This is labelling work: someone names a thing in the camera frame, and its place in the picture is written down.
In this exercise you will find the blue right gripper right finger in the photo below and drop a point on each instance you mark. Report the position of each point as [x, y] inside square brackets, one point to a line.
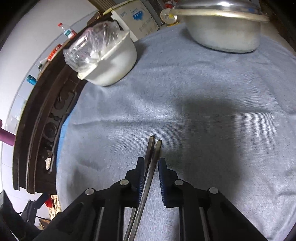
[165, 181]

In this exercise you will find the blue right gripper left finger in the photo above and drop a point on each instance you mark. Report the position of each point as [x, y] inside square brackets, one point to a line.
[138, 182]

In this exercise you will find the grey table cloth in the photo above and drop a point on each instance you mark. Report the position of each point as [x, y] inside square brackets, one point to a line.
[226, 121]

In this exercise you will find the carved wooden sideboard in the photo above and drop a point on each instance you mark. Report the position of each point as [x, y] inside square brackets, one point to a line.
[48, 106]

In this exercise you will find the white bowl with plastic bag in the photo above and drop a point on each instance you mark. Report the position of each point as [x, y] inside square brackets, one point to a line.
[103, 54]

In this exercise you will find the purple thermos bottle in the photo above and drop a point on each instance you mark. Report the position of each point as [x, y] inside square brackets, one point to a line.
[6, 137]

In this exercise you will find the blue thermos bottle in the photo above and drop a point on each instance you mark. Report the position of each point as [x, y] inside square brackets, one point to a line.
[31, 80]

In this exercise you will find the clear plastic bottle red cap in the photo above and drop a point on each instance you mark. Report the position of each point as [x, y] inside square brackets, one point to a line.
[67, 31]

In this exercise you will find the aluminium pot with lid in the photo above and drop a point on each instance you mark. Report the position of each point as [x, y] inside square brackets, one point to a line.
[228, 26]

